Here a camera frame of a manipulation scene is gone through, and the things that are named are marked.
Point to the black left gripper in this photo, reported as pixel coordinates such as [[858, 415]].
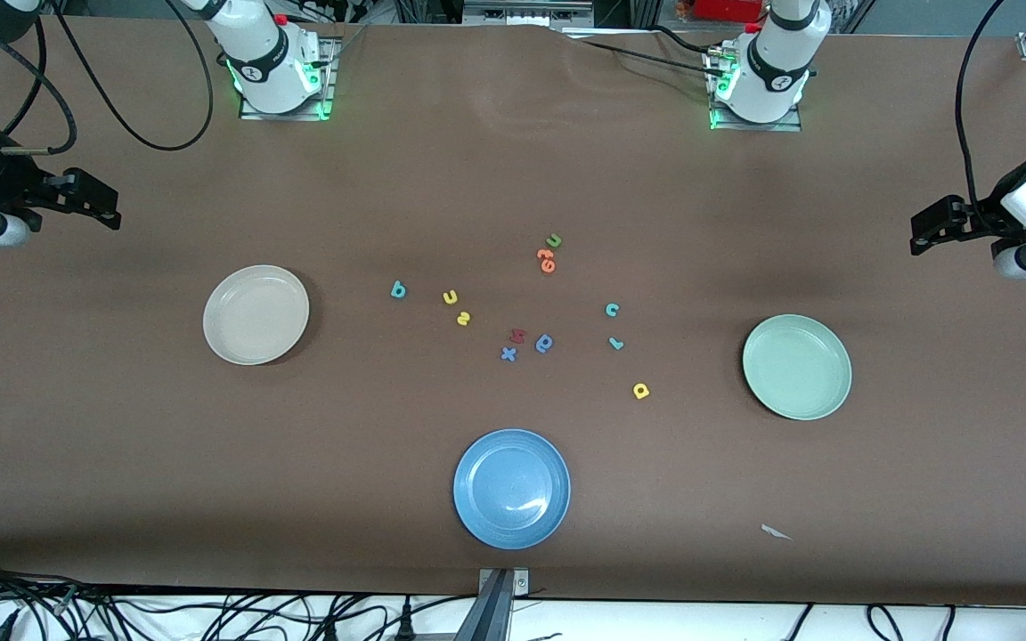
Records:
[[981, 216]]

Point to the red box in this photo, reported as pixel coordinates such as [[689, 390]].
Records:
[[727, 9]]

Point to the blue foam letter a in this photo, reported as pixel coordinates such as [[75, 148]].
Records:
[[545, 351]]

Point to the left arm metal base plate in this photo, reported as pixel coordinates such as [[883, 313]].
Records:
[[762, 126]]

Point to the blue round plate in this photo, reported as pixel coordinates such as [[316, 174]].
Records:
[[513, 499]]

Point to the metal table edge bracket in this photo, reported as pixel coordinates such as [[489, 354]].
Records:
[[520, 577]]

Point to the grey metal equipment frame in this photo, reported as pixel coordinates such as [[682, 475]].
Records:
[[526, 13]]

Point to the white paper scrap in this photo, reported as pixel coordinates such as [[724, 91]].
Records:
[[774, 531]]

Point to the black power plug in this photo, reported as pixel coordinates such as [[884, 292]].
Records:
[[331, 630], [5, 628], [406, 623]]

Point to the teal foam letter b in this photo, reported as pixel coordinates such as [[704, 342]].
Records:
[[394, 288]]

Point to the beige round plate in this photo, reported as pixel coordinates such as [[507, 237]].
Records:
[[246, 329]]

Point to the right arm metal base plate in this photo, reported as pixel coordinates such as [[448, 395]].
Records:
[[326, 71]]

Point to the brown table cover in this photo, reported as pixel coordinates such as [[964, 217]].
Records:
[[513, 133]]

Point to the green round plate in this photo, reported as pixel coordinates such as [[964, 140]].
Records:
[[798, 392]]

